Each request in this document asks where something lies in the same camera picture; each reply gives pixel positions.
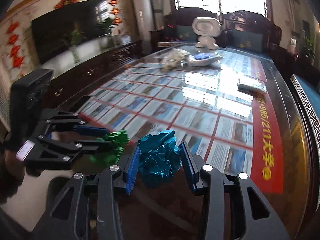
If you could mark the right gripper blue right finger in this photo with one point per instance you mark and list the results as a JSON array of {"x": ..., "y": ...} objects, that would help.
[{"x": 190, "y": 168}]

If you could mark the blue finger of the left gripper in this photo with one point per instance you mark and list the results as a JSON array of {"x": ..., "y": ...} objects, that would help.
[{"x": 91, "y": 131}]

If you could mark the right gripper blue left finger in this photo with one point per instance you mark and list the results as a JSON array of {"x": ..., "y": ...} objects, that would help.
[{"x": 131, "y": 169}]

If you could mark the teal paper ball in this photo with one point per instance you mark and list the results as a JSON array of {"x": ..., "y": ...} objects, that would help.
[{"x": 160, "y": 158}]

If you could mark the green paper ball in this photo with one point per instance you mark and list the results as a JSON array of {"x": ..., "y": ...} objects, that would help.
[{"x": 116, "y": 144}]

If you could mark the person left hand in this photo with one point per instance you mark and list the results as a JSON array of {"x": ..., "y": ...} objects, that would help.
[{"x": 12, "y": 175}]

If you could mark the dark wooden tv cabinet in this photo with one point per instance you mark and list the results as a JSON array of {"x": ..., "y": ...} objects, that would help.
[{"x": 72, "y": 81}]

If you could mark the clear bag of white items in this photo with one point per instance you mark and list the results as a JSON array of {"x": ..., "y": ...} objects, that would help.
[{"x": 174, "y": 57}]

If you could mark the black television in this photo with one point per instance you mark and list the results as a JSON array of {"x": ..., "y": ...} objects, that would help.
[{"x": 71, "y": 25}]

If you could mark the white tray with blue cloth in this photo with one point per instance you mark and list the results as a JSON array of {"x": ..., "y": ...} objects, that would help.
[{"x": 203, "y": 59}]

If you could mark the red paper lantern decorations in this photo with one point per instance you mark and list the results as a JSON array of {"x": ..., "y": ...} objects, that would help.
[{"x": 115, "y": 12}]

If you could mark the white toy robot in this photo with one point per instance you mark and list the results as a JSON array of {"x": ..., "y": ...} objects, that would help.
[{"x": 207, "y": 28}]

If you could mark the white standing air conditioner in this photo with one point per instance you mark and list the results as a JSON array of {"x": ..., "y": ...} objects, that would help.
[{"x": 145, "y": 24}]

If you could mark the far wooden armchair set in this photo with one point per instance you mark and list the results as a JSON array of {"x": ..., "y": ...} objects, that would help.
[{"x": 241, "y": 29}]

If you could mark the potted green plant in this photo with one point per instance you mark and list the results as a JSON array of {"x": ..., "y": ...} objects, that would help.
[{"x": 308, "y": 48}]

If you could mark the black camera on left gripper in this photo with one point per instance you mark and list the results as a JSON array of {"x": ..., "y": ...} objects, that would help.
[{"x": 26, "y": 96}]

